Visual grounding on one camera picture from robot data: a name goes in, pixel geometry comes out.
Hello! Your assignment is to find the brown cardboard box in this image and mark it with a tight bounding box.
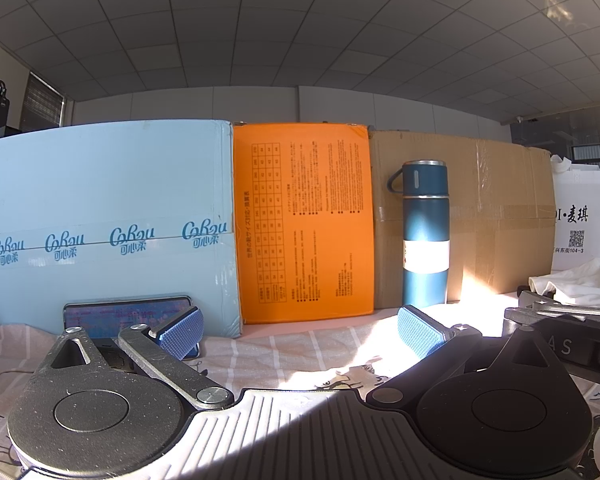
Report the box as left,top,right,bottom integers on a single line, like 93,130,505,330
370,131,556,309

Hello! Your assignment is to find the orange printed box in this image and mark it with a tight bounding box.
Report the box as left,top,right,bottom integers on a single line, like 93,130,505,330
234,122,374,324

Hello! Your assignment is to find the white folded cloth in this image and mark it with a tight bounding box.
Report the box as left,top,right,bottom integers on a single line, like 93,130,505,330
529,258,600,308

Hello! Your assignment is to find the light blue tissue carton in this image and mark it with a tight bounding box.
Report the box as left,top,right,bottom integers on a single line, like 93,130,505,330
0,119,242,337

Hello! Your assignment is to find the blue thermos bottle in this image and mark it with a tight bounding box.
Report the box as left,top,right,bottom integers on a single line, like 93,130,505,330
387,159,451,309

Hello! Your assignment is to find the white printed tote bag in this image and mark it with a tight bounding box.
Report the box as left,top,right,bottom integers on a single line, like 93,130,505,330
550,155,600,271

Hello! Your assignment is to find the black smartphone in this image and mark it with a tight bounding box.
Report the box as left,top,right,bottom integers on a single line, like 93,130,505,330
62,296,204,360

